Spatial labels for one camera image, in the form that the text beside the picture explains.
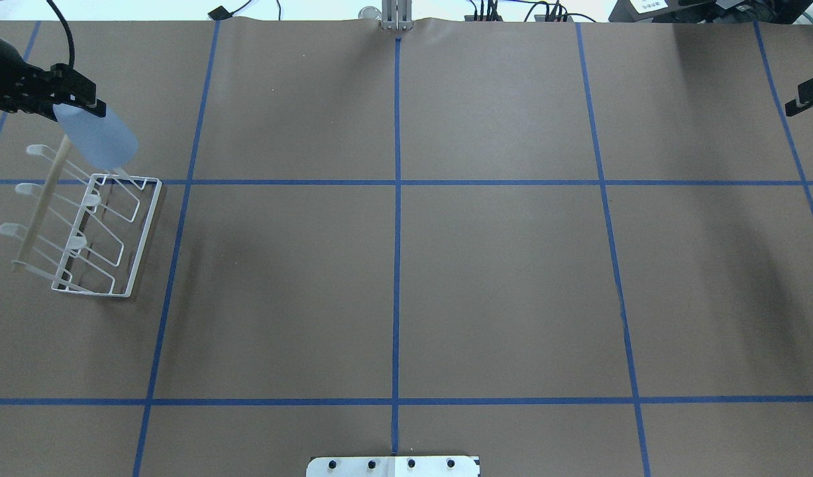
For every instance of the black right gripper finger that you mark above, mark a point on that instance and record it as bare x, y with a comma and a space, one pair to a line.
802, 101

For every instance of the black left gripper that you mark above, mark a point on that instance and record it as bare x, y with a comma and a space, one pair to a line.
0, 61

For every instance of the light blue plastic cup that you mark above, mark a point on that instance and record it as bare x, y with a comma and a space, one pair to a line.
106, 142

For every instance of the small black sensor puck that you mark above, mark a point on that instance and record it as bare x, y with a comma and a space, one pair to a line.
220, 14

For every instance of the white wire cup holder rack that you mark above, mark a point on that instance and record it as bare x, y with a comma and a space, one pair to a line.
88, 231

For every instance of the aluminium frame post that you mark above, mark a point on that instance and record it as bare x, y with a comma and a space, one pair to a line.
397, 15

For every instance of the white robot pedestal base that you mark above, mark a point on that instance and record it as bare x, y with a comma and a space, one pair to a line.
432, 465

